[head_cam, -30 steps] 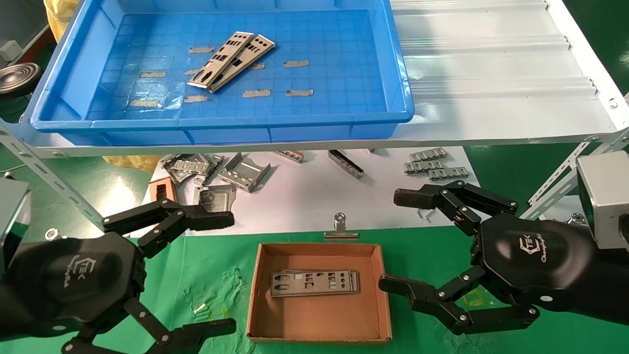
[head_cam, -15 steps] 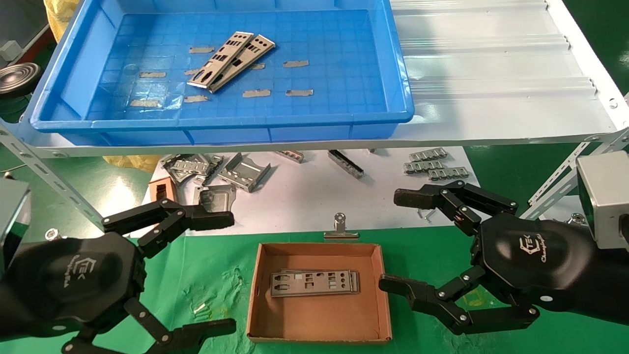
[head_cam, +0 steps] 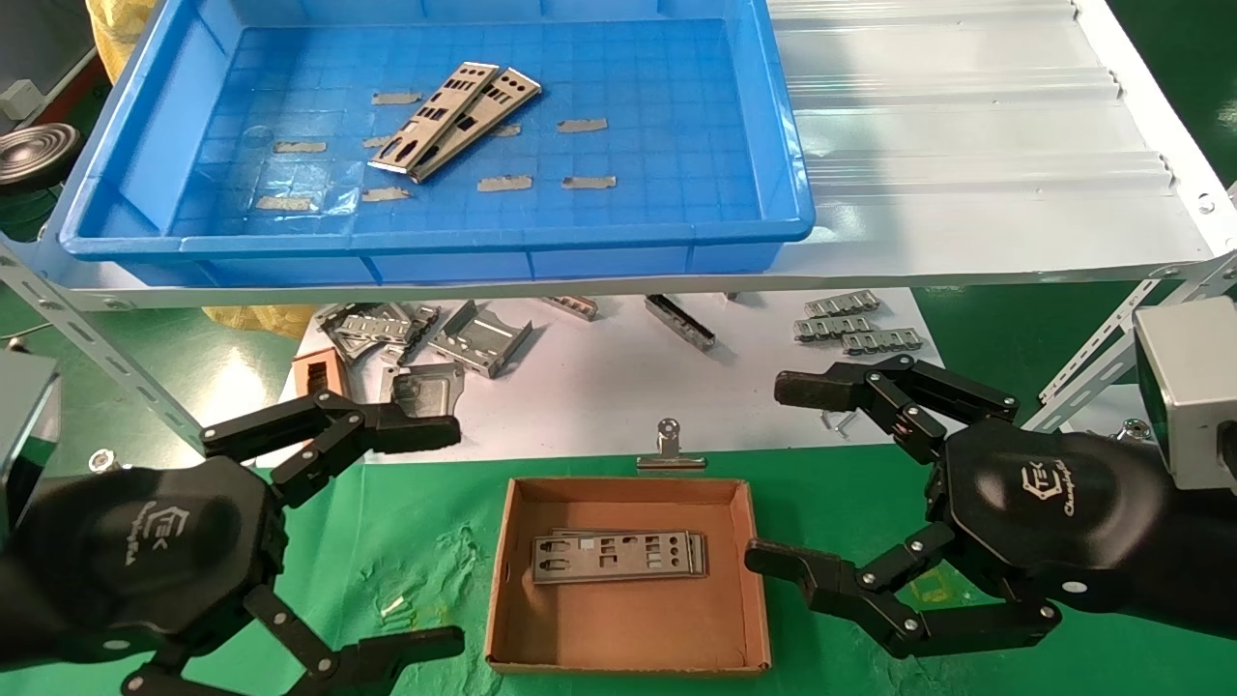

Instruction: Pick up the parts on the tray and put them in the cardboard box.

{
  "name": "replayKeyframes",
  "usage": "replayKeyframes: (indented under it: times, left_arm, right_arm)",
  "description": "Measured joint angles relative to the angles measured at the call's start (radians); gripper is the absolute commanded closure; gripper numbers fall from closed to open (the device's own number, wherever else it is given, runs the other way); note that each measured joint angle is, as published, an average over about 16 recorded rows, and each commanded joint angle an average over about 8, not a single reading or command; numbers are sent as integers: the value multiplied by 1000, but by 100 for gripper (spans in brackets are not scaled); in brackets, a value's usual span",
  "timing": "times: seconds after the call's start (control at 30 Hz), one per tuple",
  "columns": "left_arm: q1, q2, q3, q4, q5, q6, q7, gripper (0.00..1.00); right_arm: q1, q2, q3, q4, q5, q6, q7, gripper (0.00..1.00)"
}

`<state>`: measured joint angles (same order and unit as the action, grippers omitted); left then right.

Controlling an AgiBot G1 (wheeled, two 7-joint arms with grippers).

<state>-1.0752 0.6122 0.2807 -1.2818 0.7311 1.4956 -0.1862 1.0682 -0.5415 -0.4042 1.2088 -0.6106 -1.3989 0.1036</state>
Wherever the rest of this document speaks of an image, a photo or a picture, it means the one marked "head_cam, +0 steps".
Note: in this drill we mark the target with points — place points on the folded slotted metal bracket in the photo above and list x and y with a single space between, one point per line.
478 343

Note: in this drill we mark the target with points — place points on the small brown cardboard frame box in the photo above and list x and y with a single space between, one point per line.
299 372

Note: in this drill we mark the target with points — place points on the black round disc base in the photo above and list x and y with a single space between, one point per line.
39 155

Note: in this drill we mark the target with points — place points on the clear plastic film sheet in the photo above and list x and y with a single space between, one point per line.
242 188

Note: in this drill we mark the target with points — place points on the small perforated metal strip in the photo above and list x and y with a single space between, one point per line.
841 304
884 341
831 329

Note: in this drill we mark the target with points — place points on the slotted grey shelf post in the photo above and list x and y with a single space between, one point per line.
1092 362
97 353

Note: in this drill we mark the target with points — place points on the white sheet board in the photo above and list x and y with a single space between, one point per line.
599 387

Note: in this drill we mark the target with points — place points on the square grey metal plate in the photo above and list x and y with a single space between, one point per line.
425 391

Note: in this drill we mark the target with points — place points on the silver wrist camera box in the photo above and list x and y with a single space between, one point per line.
24 425
1189 387

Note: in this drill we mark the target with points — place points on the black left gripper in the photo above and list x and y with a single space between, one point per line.
145 551

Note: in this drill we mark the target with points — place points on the white metal shelf board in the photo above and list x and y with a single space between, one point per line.
966 145

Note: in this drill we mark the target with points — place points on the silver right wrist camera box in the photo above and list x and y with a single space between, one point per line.
1189 387

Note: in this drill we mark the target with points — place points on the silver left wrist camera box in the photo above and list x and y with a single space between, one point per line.
24 425

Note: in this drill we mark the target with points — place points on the small grey box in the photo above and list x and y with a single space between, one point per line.
17 100

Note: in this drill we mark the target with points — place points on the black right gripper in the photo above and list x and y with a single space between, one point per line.
1063 512

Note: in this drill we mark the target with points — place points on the green table cloth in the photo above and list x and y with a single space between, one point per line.
406 522

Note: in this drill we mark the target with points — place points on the dark metal bar part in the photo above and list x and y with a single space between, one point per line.
681 324

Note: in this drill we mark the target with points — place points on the shallow brown cardboard box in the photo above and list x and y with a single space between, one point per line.
628 628

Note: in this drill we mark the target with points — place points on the blue plastic tray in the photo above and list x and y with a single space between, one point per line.
676 145

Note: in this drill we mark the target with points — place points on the grey metal bracket piece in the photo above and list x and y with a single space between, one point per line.
353 333
420 319

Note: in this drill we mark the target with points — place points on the silver metal I/O shield plate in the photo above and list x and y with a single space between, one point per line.
638 572
705 553
443 155
422 129

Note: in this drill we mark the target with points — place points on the small grey metal part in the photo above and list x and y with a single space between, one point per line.
575 307

